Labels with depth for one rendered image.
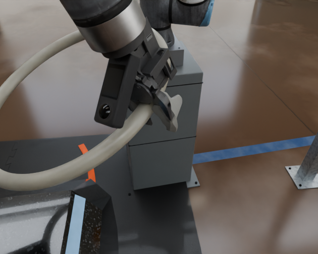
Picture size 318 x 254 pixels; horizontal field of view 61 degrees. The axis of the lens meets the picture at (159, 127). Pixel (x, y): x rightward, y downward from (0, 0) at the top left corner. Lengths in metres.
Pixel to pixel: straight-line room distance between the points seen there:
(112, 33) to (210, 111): 2.20
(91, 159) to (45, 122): 2.11
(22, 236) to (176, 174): 1.15
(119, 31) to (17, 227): 0.66
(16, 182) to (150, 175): 1.29
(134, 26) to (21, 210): 0.68
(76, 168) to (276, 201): 1.63
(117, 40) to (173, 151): 1.31
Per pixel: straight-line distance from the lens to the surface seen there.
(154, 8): 1.30
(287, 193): 2.03
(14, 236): 0.87
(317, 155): 1.97
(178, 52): 1.36
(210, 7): 1.26
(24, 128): 2.56
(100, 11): 0.36
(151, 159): 1.64
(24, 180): 0.52
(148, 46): 0.44
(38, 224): 0.86
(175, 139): 1.57
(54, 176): 0.48
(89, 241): 0.86
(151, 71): 0.43
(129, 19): 0.37
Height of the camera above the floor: 1.49
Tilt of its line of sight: 40 degrees down
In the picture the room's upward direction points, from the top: straight up
